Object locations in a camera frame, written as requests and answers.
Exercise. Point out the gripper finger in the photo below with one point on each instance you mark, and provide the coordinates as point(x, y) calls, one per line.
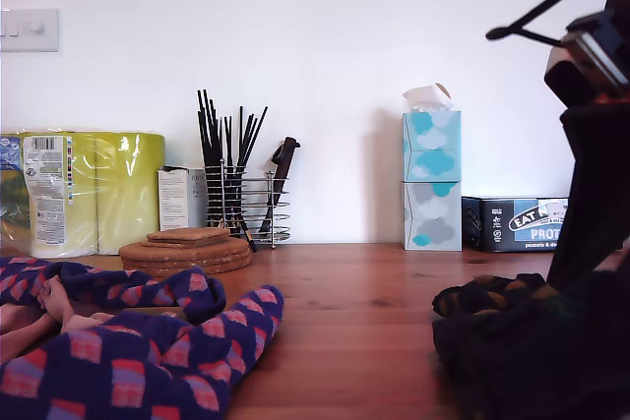
point(610, 184)
point(581, 144)

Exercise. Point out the navy sock with brown dots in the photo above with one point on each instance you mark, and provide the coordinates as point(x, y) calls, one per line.
point(492, 380)
point(492, 297)

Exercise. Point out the purple sock with pink squares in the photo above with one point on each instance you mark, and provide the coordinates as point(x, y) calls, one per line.
point(123, 366)
point(123, 292)

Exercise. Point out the plain pink ribbed sock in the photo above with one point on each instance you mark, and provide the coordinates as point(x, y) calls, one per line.
point(19, 331)
point(56, 307)

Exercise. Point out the black protein bar box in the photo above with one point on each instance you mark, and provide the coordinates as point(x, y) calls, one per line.
point(492, 228)

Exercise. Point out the blue cloud tissue box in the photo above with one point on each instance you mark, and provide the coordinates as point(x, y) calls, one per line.
point(433, 144)

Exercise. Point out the white tissue sheet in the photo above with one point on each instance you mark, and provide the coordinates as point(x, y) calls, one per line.
point(423, 95)

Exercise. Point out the grey cloud tissue box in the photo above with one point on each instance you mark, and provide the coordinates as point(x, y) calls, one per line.
point(433, 218)

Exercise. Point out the thin black stick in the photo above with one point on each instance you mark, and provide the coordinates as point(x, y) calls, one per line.
point(202, 130)
point(241, 139)
point(256, 135)
point(215, 139)
point(208, 130)
point(231, 144)

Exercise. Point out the black tipped wooden brush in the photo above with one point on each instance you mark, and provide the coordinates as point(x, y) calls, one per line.
point(249, 240)

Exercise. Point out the round cork trivet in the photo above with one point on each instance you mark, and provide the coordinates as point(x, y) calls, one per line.
point(231, 268)
point(236, 260)
point(133, 249)

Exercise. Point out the square cork coaster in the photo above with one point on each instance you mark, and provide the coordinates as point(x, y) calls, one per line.
point(162, 240)
point(197, 232)

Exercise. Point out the small white carton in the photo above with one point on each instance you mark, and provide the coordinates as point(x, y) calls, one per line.
point(172, 198)

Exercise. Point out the yellow paper towel pack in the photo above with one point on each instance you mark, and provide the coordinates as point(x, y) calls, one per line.
point(123, 184)

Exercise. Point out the white wall switch plate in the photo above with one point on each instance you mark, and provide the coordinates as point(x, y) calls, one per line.
point(29, 31)

